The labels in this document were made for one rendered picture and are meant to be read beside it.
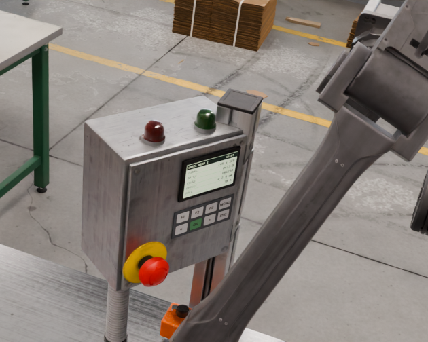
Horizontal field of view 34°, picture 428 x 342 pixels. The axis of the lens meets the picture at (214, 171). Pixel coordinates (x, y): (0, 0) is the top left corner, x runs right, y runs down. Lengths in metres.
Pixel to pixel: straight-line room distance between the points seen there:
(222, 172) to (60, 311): 0.74
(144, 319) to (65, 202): 1.77
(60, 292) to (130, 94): 2.69
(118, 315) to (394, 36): 0.56
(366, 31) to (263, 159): 2.51
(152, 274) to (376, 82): 0.33
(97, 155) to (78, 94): 3.29
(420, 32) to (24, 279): 1.07
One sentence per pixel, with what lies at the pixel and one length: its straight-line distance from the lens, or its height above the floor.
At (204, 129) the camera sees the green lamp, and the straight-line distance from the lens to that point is 0.80.
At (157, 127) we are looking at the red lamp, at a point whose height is 1.50.
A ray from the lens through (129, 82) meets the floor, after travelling 4.25.
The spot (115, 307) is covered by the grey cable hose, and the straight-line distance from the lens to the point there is 1.01.
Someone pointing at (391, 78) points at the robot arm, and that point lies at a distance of 0.68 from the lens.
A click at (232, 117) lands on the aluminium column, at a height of 1.48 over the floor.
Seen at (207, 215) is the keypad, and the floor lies 1.37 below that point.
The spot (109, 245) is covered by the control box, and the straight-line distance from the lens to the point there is 0.83.
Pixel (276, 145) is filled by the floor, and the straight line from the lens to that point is 3.79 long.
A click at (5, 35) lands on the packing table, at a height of 0.78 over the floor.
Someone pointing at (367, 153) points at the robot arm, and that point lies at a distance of 0.69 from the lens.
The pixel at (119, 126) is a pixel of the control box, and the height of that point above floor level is 1.48.
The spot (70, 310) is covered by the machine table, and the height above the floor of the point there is 0.83.
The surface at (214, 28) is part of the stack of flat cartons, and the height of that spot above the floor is 0.10.
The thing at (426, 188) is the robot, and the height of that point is 0.95.
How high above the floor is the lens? 1.87
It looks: 33 degrees down
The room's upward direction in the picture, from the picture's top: 8 degrees clockwise
